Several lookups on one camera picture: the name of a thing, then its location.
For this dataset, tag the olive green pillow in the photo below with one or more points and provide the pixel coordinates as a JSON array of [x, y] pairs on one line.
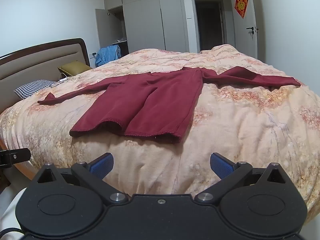
[[75, 68]]

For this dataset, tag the red diamond door decoration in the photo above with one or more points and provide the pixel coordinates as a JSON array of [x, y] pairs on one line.
[[241, 4]]

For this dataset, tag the grey built-in wardrobe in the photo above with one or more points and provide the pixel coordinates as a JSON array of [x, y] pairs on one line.
[[145, 25]]

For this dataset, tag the floral beige blanket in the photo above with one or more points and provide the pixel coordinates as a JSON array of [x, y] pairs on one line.
[[237, 130]]

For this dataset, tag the dark red sweater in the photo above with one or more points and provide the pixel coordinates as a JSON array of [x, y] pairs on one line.
[[150, 100]]

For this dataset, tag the white room door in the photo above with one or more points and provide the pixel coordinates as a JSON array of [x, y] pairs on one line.
[[243, 40]]

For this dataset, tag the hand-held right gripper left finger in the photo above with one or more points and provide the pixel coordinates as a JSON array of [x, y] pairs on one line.
[[102, 166]]

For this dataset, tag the brown padded headboard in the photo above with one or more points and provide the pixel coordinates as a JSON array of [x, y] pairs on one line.
[[37, 65]]

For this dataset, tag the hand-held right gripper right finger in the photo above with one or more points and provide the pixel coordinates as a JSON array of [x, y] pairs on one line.
[[220, 166]]

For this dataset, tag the grey wardrobe door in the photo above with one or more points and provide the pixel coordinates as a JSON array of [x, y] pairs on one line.
[[103, 27]]

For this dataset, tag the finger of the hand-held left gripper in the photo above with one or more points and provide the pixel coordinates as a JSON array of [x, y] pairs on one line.
[[17, 156]]

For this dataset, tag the blue garment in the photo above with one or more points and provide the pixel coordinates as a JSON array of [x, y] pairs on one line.
[[107, 53]]

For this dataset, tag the black white houndstooth pillow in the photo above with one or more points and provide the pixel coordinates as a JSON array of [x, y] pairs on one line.
[[32, 88]]

